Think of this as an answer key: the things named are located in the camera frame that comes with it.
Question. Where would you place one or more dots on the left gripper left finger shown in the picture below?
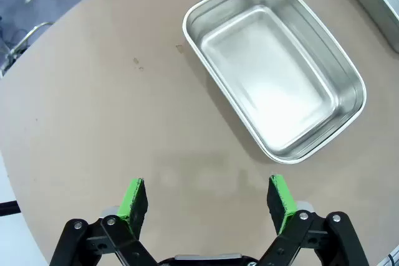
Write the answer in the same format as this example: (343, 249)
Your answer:
(103, 244)

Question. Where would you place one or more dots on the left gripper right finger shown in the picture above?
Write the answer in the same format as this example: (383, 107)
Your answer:
(311, 241)

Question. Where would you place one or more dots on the steel rectangular container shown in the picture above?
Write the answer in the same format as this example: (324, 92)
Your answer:
(268, 76)
(374, 1)

